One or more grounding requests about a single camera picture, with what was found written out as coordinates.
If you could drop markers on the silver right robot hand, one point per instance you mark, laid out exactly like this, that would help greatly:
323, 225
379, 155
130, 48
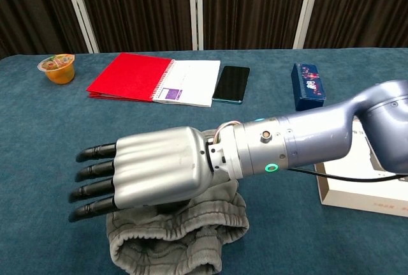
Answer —
159, 166

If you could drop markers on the grey sweat shorts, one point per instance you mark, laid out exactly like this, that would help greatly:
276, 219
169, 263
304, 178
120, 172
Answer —
178, 240

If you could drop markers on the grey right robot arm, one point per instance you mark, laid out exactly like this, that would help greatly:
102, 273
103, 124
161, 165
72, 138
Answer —
318, 134

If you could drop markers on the red spiral notebook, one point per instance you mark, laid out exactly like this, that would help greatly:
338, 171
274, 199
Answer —
153, 78

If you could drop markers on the black smartphone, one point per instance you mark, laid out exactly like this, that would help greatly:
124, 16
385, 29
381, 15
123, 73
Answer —
231, 83

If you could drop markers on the orange jelly cup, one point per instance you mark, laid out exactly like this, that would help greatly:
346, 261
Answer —
59, 70

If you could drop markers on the blue rectangular carton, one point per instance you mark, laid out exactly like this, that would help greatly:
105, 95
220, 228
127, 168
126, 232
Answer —
308, 85

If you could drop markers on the dark brown pleated curtain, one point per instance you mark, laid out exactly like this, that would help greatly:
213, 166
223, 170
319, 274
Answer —
252, 7

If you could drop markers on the white adapter product box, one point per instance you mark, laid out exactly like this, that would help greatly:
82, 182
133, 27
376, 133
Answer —
360, 195

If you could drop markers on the white partition frame post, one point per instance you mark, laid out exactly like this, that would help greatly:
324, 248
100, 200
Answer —
81, 10
306, 8
195, 8

